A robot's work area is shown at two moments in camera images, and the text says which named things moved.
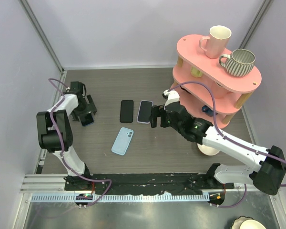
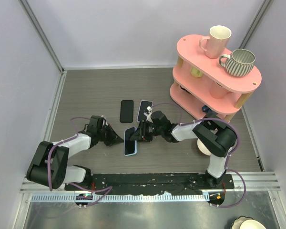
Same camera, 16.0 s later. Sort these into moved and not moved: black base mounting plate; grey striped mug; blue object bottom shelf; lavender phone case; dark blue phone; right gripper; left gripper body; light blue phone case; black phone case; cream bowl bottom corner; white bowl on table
Moved: light blue phone case; left gripper body; dark blue phone; right gripper
Not moved: blue object bottom shelf; black phone case; cream bowl bottom corner; lavender phone case; white bowl on table; black base mounting plate; grey striped mug
